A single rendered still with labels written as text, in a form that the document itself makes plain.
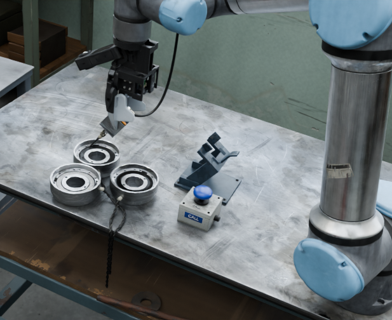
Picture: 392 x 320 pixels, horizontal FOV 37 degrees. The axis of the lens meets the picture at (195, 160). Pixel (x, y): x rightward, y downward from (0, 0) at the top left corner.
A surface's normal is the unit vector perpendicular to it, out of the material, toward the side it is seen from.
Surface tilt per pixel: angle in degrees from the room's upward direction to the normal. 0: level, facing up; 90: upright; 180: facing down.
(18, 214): 0
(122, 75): 90
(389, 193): 7
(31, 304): 0
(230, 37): 90
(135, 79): 90
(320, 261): 97
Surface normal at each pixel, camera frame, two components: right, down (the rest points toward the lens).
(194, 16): 0.71, 0.47
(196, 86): -0.40, 0.48
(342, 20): -0.69, 0.22
